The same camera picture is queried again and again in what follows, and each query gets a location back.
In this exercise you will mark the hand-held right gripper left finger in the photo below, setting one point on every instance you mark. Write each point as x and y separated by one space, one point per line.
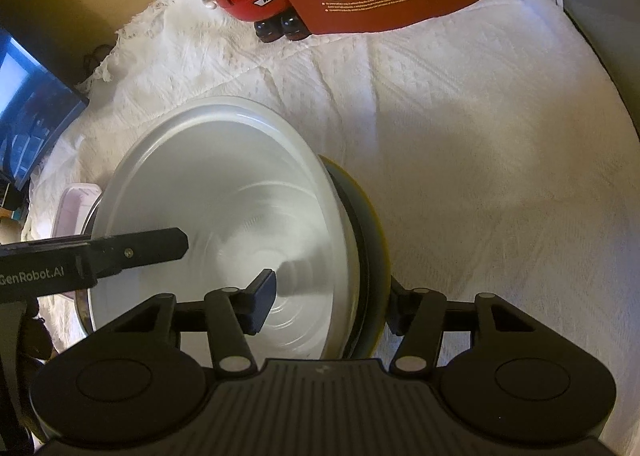
262 298

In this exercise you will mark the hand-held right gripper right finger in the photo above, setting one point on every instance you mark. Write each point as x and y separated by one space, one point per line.
402 308

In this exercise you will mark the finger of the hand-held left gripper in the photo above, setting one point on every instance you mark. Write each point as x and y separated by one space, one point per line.
145 248

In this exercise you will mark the white bowl with black rim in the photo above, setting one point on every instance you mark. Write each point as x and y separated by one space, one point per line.
362 261

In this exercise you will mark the large plain white bowl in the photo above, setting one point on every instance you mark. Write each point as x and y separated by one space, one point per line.
225 196

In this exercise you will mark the pale pink plastic container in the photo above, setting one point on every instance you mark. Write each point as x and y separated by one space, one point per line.
77 208

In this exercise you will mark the white textured cloth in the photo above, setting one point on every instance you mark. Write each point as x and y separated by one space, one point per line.
475 160

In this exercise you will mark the blue lit screen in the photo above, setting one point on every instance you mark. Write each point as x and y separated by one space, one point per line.
25 100

